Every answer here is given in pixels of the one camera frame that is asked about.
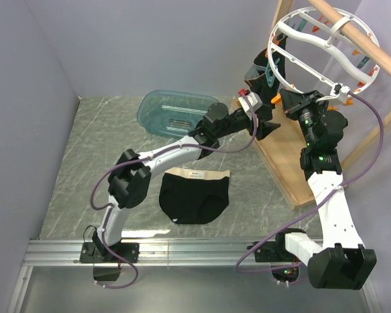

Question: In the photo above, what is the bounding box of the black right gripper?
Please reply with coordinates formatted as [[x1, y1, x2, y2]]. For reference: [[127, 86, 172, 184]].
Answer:
[[280, 90, 327, 147]]

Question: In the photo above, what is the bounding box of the white round clip hanger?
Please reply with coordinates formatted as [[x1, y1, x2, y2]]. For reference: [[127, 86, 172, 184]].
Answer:
[[267, 7, 380, 96]]

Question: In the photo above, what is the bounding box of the black underwear beige waistband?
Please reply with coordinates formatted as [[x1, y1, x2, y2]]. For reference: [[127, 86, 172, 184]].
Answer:
[[158, 167, 231, 225]]

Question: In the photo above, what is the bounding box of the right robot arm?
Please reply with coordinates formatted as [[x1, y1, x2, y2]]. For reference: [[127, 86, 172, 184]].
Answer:
[[274, 89, 377, 290]]

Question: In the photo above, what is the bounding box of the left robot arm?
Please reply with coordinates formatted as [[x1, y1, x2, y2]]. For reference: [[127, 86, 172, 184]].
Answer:
[[92, 102, 279, 263]]

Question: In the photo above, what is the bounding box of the orange hanger clip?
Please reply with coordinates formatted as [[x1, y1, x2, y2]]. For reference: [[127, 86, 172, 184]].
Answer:
[[271, 94, 282, 104], [343, 98, 354, 106]]

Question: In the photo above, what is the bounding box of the teal hanger clip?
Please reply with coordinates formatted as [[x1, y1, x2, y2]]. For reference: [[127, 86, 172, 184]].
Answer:
[[265, 58, 280, 87]]

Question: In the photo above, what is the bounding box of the black hanging underwear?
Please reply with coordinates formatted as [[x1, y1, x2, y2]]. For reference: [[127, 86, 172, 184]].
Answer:
[[244, 33, 287, 108]]

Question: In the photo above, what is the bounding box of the teal transparent plastic bin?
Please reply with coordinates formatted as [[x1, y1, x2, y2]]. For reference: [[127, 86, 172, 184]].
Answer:
[[137, 90, 218, 138]]

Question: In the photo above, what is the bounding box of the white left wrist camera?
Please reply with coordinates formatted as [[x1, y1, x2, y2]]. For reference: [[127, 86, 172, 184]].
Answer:
[[238, 89, 263, 120]]

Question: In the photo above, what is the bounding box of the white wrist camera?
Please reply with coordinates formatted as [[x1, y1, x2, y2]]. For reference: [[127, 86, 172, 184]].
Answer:
[[238, 89, 263, 120], [317, 83, 351, 104]]

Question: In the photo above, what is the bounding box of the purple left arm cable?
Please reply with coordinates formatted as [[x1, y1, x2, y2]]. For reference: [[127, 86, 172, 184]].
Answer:
[[90, 94, 258, 290]]

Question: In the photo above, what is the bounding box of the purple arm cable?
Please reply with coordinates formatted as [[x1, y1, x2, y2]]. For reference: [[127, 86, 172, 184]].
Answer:
[[235, 92, 384, 285], [90, 94, 258, 290]]

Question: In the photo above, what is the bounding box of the wooden drying rack frame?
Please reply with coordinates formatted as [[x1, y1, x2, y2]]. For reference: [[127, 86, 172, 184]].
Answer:
[[231, 0, 391, 211]]

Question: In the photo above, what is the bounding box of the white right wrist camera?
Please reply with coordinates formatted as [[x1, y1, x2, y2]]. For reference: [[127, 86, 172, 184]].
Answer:
[[317, 83, 351, 104]]

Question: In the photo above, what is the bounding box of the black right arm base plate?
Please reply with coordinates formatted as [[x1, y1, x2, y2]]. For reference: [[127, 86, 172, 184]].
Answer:
[[253, 241, 282, 263]]

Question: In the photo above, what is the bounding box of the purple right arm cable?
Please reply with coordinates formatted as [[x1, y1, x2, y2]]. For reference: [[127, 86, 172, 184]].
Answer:
[[235, 92, 384, 285]]

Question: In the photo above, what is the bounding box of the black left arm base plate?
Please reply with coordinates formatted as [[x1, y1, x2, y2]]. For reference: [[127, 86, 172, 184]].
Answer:
[[79, 242, 139, 263]]

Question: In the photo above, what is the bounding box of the aluminium mounting rail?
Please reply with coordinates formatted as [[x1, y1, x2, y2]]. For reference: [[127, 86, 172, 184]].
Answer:
[[7, 237, 368, 313]]

